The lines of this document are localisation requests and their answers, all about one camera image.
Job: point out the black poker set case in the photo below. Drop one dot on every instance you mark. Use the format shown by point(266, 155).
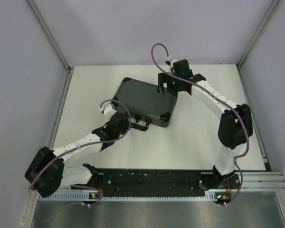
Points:
point(144, 103)

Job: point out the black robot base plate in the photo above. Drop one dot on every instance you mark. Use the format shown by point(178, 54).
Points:
point(157, 183)

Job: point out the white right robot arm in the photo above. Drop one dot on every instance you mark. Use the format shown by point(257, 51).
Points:
point(235, 121)

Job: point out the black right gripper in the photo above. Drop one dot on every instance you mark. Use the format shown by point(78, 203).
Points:
point(165, 78)

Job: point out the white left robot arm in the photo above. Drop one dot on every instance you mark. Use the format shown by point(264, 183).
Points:
point(53, 169)

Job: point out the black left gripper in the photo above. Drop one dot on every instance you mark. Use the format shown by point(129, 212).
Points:
point(126, 127)

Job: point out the blue-grey cable duct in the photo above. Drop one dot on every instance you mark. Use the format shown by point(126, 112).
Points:
point(89, 196)

